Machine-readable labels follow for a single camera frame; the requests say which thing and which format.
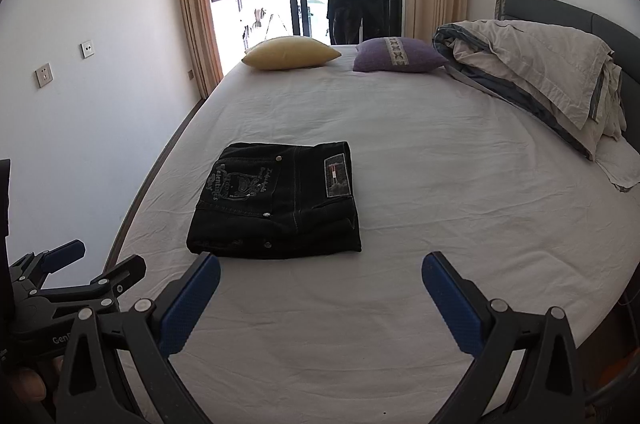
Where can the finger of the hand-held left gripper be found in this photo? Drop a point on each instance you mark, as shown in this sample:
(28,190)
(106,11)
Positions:
(62,254)
(120,279)

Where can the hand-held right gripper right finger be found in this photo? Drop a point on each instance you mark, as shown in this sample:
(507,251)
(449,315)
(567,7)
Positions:
(450,299)

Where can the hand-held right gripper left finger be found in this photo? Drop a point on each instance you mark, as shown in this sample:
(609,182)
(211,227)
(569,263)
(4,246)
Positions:
(192,299)

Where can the black denim pants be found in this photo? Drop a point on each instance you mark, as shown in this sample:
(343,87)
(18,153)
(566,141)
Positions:
(280,214)

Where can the person's left hand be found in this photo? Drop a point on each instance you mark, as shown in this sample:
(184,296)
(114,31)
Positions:
(31,385)

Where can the bed with white sheet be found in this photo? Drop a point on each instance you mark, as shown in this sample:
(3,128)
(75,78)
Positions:
(400,154)

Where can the orange object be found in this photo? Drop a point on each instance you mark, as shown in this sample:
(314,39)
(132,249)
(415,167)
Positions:
(615,369)

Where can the white pillow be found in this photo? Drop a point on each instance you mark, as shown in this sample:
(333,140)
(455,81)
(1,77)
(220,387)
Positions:
(620,164)

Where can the purple pillow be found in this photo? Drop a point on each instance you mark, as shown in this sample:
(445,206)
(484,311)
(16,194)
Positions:
(380,57)

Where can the folded beige grey duvet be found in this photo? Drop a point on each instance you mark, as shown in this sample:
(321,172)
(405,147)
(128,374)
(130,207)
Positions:
(540,59)

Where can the yellow pillow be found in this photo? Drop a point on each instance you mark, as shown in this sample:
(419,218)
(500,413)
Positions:
(290,53)

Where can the grey headboard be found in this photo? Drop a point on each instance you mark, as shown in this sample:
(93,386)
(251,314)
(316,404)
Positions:
(550,7)

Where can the white wall socket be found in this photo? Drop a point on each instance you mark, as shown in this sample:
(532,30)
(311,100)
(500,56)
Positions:
(87,49)
(44,75)

